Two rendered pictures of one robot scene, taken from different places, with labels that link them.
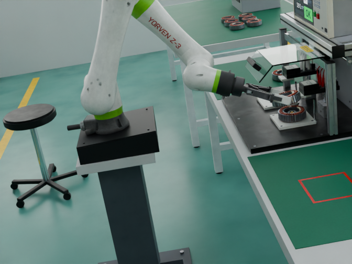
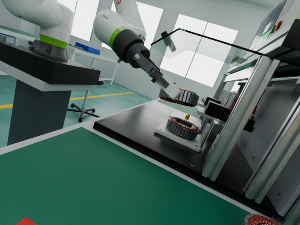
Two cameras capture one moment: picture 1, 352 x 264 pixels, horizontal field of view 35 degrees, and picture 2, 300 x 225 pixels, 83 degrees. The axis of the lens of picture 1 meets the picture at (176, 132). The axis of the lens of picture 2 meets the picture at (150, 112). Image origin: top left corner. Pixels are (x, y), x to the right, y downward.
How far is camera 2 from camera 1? 173 cm
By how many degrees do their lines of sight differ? 16
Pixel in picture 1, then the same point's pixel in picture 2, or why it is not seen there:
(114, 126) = (43, 49)
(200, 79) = (102, 22)
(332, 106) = (230, 135)
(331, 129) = (209, 168)
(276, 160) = (95, 151)
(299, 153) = (135, 167)
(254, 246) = not seen: hidden behind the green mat
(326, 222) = not seen: outside the picture
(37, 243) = not seen: hidden behind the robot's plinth
